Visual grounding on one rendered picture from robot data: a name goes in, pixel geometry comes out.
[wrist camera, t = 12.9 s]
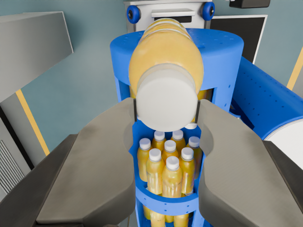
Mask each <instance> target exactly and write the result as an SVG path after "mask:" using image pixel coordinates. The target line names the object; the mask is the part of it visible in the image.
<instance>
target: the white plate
mask: <svg viewBox="0 0 303 227"><path fill-rule="evenodd" d="M264 140H265V141H272V142H273V143H274V144H275V145H276V146H277V147H278V148H279V149H281V150H282V151H283V152H284V153H285V154H286V155H287V156H288V157H289V158H291V159H292V160H293V161H294V162H295V163H296V164H297V165H298V166H299V167H300V168H301V169H302V170H303V119H299V120H295V121H292V122H289V123H287V124H285V125H283V126H281V127H279V128H277V129H276V130H274V131H273V132H272V133H271V134H269V135H268V136H267V137H266V138H265V139H264Z"/></svg>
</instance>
